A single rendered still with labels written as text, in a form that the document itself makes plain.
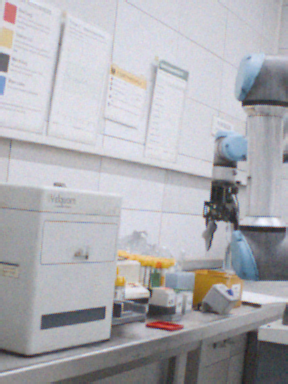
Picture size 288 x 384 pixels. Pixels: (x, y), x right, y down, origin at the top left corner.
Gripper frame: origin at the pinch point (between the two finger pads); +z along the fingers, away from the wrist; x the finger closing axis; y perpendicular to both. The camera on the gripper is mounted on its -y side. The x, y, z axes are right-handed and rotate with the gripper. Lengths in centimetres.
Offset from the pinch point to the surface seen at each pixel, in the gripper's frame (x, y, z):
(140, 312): 7, 59, 13
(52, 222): 10, 100, -6
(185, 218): -57, -92, -6
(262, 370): 32, 42, 25
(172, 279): -5.1, 19.8, 9.1
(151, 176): -56, -56, -22
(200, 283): -2.4, 6.2, 10.6
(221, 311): 10.1, 18.0, 16.1
